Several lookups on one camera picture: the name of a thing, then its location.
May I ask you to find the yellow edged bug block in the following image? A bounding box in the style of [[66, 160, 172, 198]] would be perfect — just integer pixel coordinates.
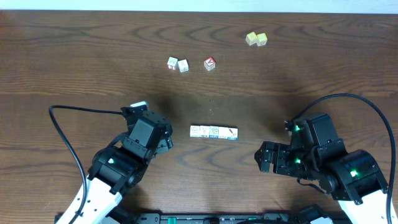
[[190, 125, 201, 138]]

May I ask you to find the green edged wooden block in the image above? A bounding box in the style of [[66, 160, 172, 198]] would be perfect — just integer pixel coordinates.
[[200, 126, 210, 138]]

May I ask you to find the yellow face wooden block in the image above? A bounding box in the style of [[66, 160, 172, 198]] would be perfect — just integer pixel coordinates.
[[227, 128, 238, 140]]

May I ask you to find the red spiral wooden block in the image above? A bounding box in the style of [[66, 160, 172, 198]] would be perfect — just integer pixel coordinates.
[[209, 126, 220, 138]]

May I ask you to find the plain cream wooden block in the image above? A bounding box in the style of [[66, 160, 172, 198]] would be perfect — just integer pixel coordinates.
[[218, 127, 231, 139]]

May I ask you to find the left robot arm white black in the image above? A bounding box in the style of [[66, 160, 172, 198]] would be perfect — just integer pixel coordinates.
[[54, 101, 173, 223]]

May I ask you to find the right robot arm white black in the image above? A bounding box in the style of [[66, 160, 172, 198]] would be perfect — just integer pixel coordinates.
[[254, 119, 393, 223]]

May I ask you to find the red number three block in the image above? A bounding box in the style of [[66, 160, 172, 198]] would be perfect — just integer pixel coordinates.
[[167, 57, 178, 70]]

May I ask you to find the blue letter white block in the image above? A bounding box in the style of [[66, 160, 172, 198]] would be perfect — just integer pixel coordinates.
[[177, 59, 189, 72]]

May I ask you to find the red letter A block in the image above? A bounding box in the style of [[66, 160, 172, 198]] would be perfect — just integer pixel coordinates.
[[204, 57, 216, 71]]

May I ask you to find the yellow block right of pair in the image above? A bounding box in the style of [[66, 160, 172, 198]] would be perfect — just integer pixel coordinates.
[[257, 33, 268, 47]]

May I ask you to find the yellow block of pair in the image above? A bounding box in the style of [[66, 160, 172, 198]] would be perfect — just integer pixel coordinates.
[[257, 33, 268, 47], [246, 32, 258, 45]]

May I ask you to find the yellow block left of pair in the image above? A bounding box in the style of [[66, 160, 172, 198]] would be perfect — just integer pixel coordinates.
[[246, 32, 258, 45]]

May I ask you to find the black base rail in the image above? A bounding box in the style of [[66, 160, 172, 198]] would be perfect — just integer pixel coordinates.
[[54, 212, 354, 224]]

